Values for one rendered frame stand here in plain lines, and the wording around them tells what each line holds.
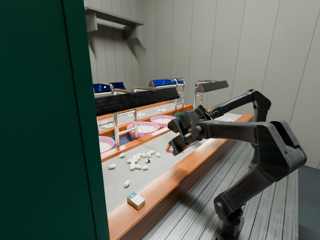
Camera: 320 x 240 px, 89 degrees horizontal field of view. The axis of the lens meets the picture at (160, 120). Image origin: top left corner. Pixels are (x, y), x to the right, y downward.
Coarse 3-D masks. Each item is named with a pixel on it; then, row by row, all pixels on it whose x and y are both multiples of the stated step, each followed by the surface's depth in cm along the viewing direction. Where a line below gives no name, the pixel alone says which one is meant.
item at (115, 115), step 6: (114, 90) 90; (120, 90) 86; (126, 90) 84; (132, 90) 82; (144, 90) 96; (156, 90) 94; (114, 114) 95; (120, 114) 98; (126, 114) 102; (114, 120) 96; (114, 126) 98; (120, 132) 101; (126, 132) 105
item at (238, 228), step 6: (222, 222) 55; (234, 222) 54; (240, 222) 61; (222, 228) 56; (228, 228) 54; (234, 228) 54; (240, 228) 59; (216, 234) 57; (222, 234) 56; (228, 234) 55; (234, 234) 54
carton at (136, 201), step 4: (128, 196) 59; (132, 196) 59; (136, 196) 59; (128, 200) 59; (132, 200) 57; (136, 200) 57; (140, 200) 57; (144, 200) 58; (132, 204) 58; (136, 204) 56; (140, 204) 56; (144, 204) 58; (136, 208) 56
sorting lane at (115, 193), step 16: (144, 144) 110; (160, 144) 110; (112, 160) 90; (144, 160) 91; (160, 160) 91; (176, 160) 91; (112, 176) 77; (128, 176) 77; (144, 176) 77; (112, 192) 67; (128, 192) 67; (112, 208) 60
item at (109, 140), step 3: (99, 138) 115; (102, 138) 114; (108, 138) 113; (111, 138) 112; (99, 141) 115; (102, 141) 114; (105, 141) 114; (108, 141) 113; (111, 141) 111; (114, 141) 107; (111, 144) 110; (114, 144) 103; (111, 147) 99; (105, 150) 95; (108, 150) 97
